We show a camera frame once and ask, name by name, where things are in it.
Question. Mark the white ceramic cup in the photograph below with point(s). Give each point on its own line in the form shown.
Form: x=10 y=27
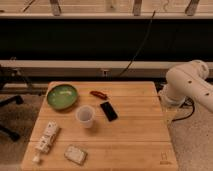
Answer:
x=85 y=116

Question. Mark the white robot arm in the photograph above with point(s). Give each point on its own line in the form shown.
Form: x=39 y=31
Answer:
x=187 y=80

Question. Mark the green ceramic bowl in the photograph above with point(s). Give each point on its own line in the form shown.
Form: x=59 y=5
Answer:
x=62 y=96

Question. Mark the red pocket knife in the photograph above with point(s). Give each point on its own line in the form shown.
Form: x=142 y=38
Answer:
x=99 y=95

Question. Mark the black smartphone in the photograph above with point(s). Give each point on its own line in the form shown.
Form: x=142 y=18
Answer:
x=109 y=111

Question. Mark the black office chair base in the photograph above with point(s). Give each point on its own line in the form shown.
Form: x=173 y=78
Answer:
x=13 y=135

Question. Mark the white wall rail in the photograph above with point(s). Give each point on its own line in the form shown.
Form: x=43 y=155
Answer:
x=58 y=68

